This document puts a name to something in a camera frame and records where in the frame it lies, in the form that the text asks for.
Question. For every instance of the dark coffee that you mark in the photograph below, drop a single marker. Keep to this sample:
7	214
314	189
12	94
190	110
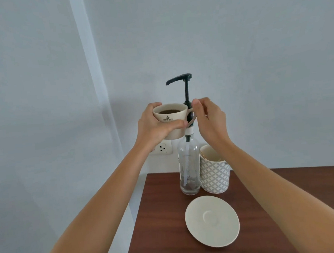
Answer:
169	111

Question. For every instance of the person's left forearm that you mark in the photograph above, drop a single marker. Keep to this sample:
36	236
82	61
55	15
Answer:
104	206

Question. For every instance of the person's right thumb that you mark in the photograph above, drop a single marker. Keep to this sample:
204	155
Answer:
196	110

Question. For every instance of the cream ceramic coffee cup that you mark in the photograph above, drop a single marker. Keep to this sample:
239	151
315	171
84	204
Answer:
172	117

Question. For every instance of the clear glass pump bottle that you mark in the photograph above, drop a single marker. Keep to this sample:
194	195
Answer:
189	163

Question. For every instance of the white patterned paper cup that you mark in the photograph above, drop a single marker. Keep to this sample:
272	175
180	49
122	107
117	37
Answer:
215	176

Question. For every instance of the white wall socket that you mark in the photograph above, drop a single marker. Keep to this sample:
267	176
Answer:
163	149

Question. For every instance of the person's left thumb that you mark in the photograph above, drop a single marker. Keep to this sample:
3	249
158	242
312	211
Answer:
176	125

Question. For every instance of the cream ceramic saucer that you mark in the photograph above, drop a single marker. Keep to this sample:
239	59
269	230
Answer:
212	221

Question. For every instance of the person's right hand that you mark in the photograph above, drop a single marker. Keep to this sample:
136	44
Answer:
213	123

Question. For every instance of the brown wooden table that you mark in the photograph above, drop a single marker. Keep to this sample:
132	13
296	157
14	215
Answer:
163	218

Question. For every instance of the person's right forearm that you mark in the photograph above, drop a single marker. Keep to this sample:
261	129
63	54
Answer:
278	196

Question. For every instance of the person's left hand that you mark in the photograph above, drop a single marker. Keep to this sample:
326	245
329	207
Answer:
149	129

